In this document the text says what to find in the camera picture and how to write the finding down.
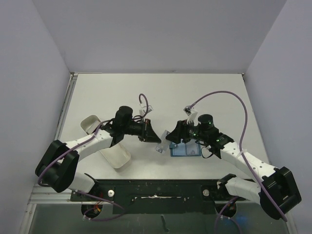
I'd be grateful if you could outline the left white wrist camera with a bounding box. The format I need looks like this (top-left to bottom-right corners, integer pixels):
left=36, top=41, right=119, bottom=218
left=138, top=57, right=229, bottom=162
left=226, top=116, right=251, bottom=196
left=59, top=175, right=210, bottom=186
left=139, top=104, right=153, bottom=118

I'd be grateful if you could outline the aluminium left side rail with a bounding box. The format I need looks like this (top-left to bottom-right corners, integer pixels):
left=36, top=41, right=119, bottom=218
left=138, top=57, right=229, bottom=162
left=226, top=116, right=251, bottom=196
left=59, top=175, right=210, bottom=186
left=43, top=72, right=78, bottom=176

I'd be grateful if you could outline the blue leather card holder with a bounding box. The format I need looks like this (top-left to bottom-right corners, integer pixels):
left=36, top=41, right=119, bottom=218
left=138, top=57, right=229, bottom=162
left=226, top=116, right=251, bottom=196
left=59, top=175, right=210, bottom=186
left=169, top=141, right=201, bottom=157

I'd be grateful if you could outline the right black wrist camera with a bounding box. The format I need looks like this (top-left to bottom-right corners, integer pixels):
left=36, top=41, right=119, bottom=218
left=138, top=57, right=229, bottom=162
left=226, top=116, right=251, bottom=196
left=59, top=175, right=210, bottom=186
left=183, top=106, right=198, bottom=124

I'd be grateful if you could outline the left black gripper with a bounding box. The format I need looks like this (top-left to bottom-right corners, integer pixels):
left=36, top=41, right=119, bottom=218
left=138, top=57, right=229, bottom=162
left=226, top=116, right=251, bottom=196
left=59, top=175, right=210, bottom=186
left=122, top=118, right=161, bottom=142

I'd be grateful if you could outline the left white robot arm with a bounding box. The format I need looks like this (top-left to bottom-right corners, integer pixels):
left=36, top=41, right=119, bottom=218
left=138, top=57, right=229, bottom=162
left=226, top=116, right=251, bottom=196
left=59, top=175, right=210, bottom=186
left=35, top=106, right=161, bottom=200

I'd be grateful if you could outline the aluminium rail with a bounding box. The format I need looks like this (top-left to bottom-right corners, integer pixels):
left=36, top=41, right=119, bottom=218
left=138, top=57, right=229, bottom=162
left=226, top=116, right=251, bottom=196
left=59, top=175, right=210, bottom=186
left=23, top=186, right=297, bottom=234
left=43, top=72, right=78, bottom=176

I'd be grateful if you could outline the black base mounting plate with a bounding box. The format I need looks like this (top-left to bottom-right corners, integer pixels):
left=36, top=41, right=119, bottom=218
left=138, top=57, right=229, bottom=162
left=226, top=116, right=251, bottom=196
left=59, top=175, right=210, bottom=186
left=70, top=179, right=233, bottom=215

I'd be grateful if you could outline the aluminium front rail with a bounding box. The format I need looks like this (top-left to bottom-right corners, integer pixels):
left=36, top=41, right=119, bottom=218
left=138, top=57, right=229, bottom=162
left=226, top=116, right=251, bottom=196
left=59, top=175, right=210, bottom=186
left=23, top=186, right=297, bottom=234

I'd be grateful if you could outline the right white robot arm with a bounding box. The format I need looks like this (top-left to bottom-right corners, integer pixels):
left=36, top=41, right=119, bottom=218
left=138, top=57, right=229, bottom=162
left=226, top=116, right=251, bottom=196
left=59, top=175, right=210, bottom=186
left=166, top=114, right=302, bottom=220

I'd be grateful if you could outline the white oblong plastic tray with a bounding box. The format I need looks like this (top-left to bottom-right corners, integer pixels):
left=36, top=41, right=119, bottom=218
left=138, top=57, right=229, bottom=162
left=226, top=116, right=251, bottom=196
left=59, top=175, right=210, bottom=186
left=80, top=115, right=131, bottom=169

